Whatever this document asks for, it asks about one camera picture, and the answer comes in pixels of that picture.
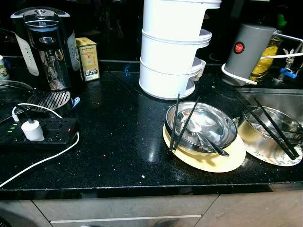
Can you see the large steel bowl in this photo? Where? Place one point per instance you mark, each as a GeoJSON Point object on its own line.
{"type": "Point", "coordinates": [203, 123]}

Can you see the yellow cardboard box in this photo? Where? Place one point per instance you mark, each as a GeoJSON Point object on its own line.
{"type": "Point", "coordinates": [88, 59]}

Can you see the small blue plastic tab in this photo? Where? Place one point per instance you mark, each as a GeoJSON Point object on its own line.
{"type": "Point", "coordinates": [75, 100]}

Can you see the grey water filter canister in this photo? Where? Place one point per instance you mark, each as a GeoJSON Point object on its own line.
{"type": "Point", "coordinates": [248, 52]}

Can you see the clear glass dish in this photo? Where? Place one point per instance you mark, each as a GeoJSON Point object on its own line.
{"type": "Point", "coordinates": [14, 90]}

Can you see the white charger plug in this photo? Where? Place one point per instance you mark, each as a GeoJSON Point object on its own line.
{"type": "Point", "coordinates": [33, 131]}

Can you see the small steel pot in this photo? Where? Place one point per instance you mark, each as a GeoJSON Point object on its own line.
{"type": "Point", "coordinates": [258, 137]}

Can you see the floral paper plate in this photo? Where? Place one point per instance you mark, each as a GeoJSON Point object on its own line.
{"type": "Point", "coordinates": [265, 160]}

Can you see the black silver water dispenser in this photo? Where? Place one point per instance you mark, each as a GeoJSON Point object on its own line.
{"type": "Point", "coordinates": [47, 47]}

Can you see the small white green jar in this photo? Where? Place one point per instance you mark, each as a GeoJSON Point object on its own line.
{"type": "Point", "coordinates": [4, 68]}

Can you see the stainless steel sink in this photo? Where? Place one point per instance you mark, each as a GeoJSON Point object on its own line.
{"type": "Point", "coordinates": [279, 97]}

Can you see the chrome sink faucet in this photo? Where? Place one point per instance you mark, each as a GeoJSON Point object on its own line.
{"type": "Point", "coordinates": [291, 66]}

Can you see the black chopstick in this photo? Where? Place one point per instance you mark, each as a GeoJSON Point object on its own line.
{"type": "Point", "coordinates": [186, 124]}
{"type": "Point", "coordinates": [265, 125]}
{"type": "Point", "coordinates": [277, 126]}
{"type": "Point", "coordinates": [174, 122]}

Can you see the pale yellow plate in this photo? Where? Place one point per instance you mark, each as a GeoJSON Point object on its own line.
{"type": "Point", "coordinates": [218, 163]}

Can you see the grey sink cabinet front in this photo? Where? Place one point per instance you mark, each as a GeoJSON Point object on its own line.
{"type": "Point", "coordinates": [255, 210]}

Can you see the black power strip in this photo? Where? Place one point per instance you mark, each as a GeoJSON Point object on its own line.
{"type": "Point", "coordinates": [57, 135]}

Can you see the grey cabinet drawer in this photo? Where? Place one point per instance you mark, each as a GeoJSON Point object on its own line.
{"type": "Point", "coordinates": [128, 208]}

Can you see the yellow dish soap bottle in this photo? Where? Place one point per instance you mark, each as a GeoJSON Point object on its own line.
{"type": "Point", "coordinates": [267, 56]}

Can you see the steel spoon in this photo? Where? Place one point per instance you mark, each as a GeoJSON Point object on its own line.
{"type": "Point", "coordinates": [213, 144]}

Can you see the white tiered storage rack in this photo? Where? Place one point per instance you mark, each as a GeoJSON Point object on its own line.
{"type": "Point", "coordinates": [170, 52]}

